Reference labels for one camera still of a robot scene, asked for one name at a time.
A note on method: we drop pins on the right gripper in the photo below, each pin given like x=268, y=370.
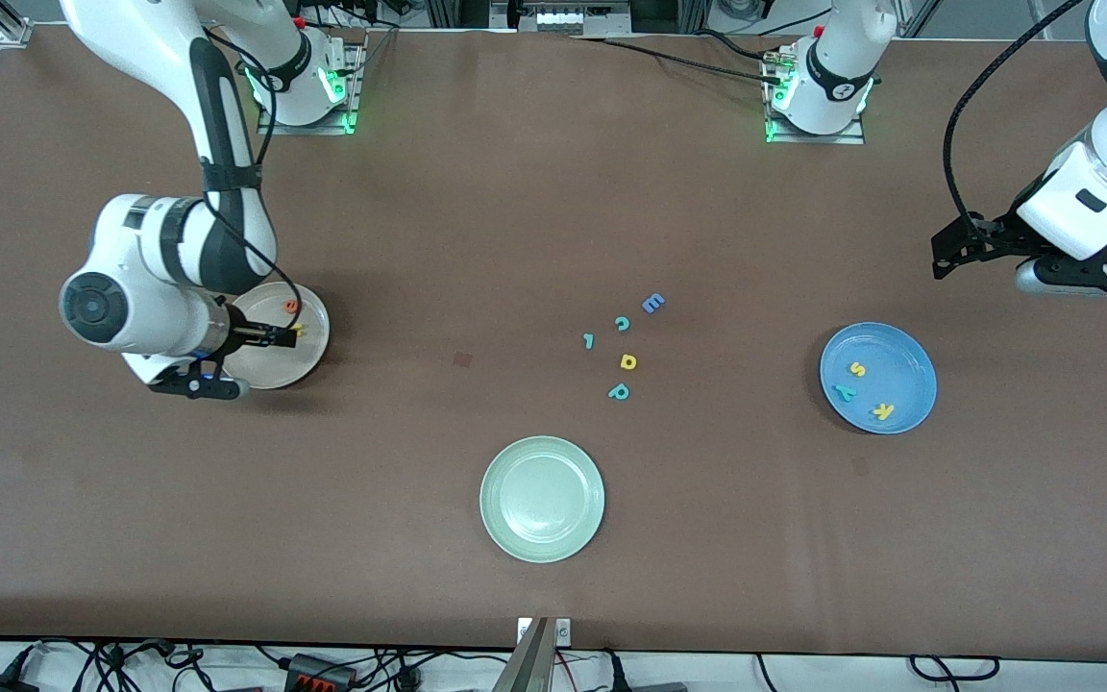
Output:
x=244, y=333

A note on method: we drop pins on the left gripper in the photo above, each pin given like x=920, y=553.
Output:
x=994, y=236

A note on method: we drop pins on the yellow letter s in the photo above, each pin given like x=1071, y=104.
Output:
x=857, y=369

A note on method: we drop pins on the yellow letter k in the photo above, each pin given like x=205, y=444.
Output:
x=884, y=411

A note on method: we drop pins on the teal letter y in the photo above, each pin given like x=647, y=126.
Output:
x=844, y=392

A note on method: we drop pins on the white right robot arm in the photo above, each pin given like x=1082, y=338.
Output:
x=131, y=38

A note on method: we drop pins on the beige brown round plate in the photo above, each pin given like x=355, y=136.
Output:
x=308, y=360

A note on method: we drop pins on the blue round plate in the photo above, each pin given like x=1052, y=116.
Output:
x=899, y=365

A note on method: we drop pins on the pale green round plate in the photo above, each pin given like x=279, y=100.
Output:
x=542, y=499

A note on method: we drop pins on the black orange power strip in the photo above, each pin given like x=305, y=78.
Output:
x=318, y=673

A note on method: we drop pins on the blue letter E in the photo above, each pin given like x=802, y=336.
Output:
x=651, y=304

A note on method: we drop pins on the teal letter q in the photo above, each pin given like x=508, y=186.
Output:
x=612, y=394

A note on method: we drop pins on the teal letter c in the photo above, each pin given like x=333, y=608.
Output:
x=618, y=324

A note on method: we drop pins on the yellow letter a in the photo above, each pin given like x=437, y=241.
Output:
x=623, y=362

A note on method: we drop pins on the black power adapter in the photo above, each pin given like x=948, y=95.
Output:
x=1, y=684

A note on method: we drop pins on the black power plug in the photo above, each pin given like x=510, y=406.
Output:
x=618, y=678

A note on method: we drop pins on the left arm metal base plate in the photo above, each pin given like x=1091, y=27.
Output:
x=856, y=137

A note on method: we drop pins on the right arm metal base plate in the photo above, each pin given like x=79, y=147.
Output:
x=352, y=120

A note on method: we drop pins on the aluminium corner bracket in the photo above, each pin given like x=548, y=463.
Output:
x=13, y=34

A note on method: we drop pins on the gray metal post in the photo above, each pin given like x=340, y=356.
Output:
x=529, y=668

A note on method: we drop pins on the aluminium frame with connector box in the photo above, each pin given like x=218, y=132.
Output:
x=578, y=17

